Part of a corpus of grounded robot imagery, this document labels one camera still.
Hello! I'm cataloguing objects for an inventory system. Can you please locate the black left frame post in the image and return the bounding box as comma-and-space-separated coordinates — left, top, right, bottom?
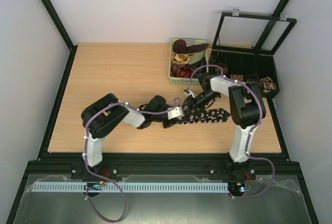
26, 0, 75, 51

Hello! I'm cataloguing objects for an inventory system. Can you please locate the red dotted rolled tie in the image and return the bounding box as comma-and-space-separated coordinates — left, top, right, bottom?
230, 75, 244, 82

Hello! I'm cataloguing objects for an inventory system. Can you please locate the red navy striped tie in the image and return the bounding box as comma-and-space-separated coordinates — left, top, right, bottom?
170, 63, 195, 78

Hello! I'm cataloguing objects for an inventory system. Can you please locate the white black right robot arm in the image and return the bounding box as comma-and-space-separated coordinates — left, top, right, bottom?
183, 74, 266, 178

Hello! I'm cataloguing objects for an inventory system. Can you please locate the light green plastic basket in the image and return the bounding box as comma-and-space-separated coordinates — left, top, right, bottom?
169, 38, 209, 86

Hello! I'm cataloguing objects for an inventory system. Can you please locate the light blue slotted cable duct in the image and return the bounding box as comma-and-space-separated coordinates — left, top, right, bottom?
31, 182, 229, 193

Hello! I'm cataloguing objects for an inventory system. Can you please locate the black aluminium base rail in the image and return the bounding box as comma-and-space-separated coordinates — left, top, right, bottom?
23, 153, 303, 182

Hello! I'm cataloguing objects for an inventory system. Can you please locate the dark red rolled tie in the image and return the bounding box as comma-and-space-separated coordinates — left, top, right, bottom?
173, 39, 209, 54

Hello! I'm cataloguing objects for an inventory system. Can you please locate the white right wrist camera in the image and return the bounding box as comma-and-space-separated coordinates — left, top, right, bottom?
184, 89, 197, 98

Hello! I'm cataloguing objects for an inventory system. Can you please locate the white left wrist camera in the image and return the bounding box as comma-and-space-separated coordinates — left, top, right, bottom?
167, 106, 184, 120

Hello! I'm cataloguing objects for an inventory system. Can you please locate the black frame post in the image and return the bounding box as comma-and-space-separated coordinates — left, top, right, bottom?
26, 0, 75, 51
254, 0, 290, 49

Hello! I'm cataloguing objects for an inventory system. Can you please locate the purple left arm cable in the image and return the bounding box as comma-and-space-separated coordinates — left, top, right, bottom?
83, 97, 182, 221

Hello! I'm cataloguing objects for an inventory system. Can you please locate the beige patterned tie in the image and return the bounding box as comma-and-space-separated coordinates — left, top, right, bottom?
171, 53, 194, 64

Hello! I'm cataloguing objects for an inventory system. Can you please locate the black right frame post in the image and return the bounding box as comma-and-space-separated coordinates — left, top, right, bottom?
254, 0, 290, 49

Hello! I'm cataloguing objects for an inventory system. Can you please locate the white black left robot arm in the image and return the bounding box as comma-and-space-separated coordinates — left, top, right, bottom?
81, 93, 184, 167

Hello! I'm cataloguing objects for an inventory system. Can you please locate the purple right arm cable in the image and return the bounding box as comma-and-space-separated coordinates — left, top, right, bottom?
185, 64, 275, 200

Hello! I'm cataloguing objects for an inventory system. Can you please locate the black tie storage box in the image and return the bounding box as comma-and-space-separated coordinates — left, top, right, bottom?
209, 50, 280, 99

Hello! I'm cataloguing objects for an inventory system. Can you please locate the black white floral tie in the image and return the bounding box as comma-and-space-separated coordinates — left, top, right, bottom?
178, 108, 230, 124

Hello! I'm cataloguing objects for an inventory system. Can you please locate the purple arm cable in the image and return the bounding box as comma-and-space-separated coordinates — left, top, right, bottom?
185, 64, 275, 200
83, 97, 182, 221

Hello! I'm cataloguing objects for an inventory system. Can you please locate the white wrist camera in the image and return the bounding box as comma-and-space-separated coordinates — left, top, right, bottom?
184, 89, 197, 98
167, 106, 184, 120

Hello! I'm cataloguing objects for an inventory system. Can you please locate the brown patterned rolled tie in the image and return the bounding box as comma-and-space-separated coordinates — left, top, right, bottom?
259, 77, 277, 90

